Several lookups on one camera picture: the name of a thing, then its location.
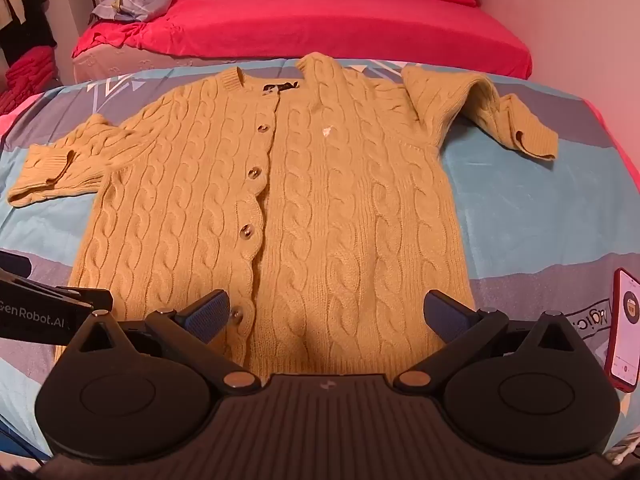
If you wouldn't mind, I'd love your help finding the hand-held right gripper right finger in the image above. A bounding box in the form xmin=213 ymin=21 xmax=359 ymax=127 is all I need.
xmin=392 ymin=289 xmax=583 ymax=394

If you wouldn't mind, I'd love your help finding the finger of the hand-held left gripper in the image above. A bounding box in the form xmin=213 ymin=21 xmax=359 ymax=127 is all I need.
xmin=55 ymin=286 xmax=115 ymax=313

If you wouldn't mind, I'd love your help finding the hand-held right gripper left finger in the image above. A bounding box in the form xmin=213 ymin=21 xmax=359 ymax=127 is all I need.
xmin=65 ymin=289 xmax=263 ymax=394

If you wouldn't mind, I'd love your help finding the yellow cable-knit cardigan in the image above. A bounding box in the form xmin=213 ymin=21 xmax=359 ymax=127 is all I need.
xmin=6 ymin=52 xmax=559 ymax=377

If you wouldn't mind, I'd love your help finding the rack of hanging dark clothes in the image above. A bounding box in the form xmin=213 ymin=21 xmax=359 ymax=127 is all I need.
xmin=0 ymin=0 xmax=57 ymax=68

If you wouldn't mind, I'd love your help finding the smartphone in red case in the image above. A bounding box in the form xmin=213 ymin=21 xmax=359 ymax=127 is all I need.
xmin=604 ymin=267 xmax=640 ymax=394

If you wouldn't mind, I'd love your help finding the pile of red blankets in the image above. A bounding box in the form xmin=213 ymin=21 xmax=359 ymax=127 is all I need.
xmin=0 ymin=46 xmax=64 ymax=116

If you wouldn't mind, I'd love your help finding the crumpled light blue cloth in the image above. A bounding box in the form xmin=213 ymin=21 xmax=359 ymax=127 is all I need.
xmin=91 ymin=0 xmax=177 ymax=24

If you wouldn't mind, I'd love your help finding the red bed sheet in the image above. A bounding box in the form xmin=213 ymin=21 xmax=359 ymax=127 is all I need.
xmin=71 ymin=0 xmax=533 ymax=81

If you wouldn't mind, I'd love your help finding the grey ring-patterned mattress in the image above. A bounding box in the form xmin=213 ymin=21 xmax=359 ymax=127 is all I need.
xmin=72 ymin=50 xmax=301 ymax=84

